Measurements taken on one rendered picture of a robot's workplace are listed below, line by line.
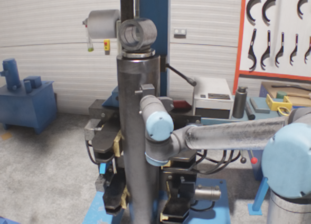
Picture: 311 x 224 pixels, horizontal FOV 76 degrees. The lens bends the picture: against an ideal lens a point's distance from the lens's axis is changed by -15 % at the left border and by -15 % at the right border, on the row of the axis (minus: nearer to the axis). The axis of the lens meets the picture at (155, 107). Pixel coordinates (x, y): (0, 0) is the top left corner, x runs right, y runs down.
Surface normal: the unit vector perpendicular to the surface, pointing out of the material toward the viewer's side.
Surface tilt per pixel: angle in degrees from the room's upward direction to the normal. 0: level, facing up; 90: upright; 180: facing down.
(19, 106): 90
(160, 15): 90
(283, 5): 90
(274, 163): 83
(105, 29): 109
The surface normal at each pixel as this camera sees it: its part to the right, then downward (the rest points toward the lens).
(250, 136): -0.88, 0.03
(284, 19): -0.15, 0.43
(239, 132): -0.88, -0.22
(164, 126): 0.22, 0.34
